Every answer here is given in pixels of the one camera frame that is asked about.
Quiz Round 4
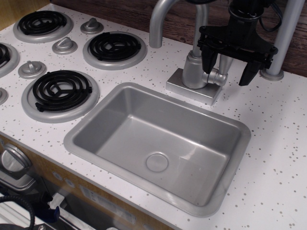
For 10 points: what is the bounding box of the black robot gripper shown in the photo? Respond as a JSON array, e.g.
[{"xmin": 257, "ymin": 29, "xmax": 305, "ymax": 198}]
[{"xmin": 198, "ymin": 11, "xmax": 278, "ymax": 86}]

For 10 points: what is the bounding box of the silver faucet lever handle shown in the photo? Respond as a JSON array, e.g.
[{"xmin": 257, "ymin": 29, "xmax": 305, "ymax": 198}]
[{"xmin": 202, "ymin": 55, "xmax": 234, "ymax": 86}]

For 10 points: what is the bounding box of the grey vertical support pole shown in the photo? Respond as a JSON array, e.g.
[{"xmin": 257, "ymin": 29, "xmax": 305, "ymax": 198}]
[{"xmin": 260, "ymin": 0, "xmax": 305, "ymax": 81}]

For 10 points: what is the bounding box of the silver toy faucet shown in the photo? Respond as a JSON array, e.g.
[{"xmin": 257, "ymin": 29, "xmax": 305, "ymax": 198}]
[{"xmin": 149, "ymin": 0, "xmax": 222, "ymax": 105}]

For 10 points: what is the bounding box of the grey plastic sink basin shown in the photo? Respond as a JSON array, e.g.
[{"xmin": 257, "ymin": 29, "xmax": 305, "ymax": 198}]
[{"xmin": 64, "ymin": 82, "xmax": 251, "ymax": 217}]

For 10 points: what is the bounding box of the back right stove burner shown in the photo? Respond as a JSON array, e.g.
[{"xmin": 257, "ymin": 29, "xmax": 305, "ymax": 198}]
[{"xmin": 83, "ymin": 32, "xmax": 147, "ymax": 70}]

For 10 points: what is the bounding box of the silver stove knob top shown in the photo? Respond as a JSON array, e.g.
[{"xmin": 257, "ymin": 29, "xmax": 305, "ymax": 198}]
[{"xmin": 80, "ymin": 18, "xmax": 104, "ymax": 35}]

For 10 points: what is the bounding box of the silver stove knob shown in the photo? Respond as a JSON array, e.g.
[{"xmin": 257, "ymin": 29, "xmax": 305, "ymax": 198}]
[
  {"xmin": 52, "ymin": 37, "xmax": 78, "ymax": 55},
  {"xmin": 80, "ymin": 18, "xmax": 104, "ymax": 35},
  {"xmin": 18, "ymin": 61, "xmax": 47, "ymax": 80}
]

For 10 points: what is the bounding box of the silver stove knob middle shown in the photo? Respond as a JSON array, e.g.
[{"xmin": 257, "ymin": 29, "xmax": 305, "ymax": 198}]
[{"xmin": 52, "ymin": 37, "xmax": 78, "ymax": 55}]

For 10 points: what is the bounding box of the front right stove burner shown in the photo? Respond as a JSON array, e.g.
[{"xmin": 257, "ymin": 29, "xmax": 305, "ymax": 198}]
[{"xmin": 22, "ymin": 70, "xmax": 100, "ymax": 123}]

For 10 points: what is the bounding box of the back left stove burner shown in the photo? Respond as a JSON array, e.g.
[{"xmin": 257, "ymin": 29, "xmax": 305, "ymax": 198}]
[{"xmin": 13, "ymin": 11, "xmax": 73, "ymax": 44}]

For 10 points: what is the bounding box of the silver stove knob lower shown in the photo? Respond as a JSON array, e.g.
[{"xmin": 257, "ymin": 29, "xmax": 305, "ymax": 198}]
[{"xmin": 18, "ymin": 61, "xmax": 47, "ymax": 80}]

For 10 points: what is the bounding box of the left edge stove burner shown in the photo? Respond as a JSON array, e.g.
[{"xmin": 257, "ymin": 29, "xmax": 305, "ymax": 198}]
[{"xmin": 0, "ymin": 43, "xmax": 20, "ymax": 78}]

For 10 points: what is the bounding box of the silver stove knob edge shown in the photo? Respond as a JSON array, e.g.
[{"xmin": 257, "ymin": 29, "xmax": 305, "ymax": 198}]
[{"xmin": 0, "ymin": 88, "xmax": 8, "ymax": 105}]

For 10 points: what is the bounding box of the silver oven dial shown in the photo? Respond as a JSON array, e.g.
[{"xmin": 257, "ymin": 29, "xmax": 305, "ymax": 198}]
[{"xmin": 0, "ymin": 143, "xmax": 32, "ymax": 179}]

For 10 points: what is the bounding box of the dark cable behind pole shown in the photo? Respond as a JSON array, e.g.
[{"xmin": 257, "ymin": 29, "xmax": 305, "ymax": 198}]
[{"xmin": 258, "ymin": 0, "xmax": 283, "ymax": 32}]

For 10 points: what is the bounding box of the silver oven door handle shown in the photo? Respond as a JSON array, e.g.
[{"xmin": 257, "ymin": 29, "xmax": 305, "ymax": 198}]
[{"xmin": 0, "ymin": 167, "xmax": 36, "ymax": 191}]

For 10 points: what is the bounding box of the black cable lower left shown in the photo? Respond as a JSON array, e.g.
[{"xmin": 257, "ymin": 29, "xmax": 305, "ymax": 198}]
[{"xmin": 0, "ymin": 195, "xmax": 35, "ymax": 228}]

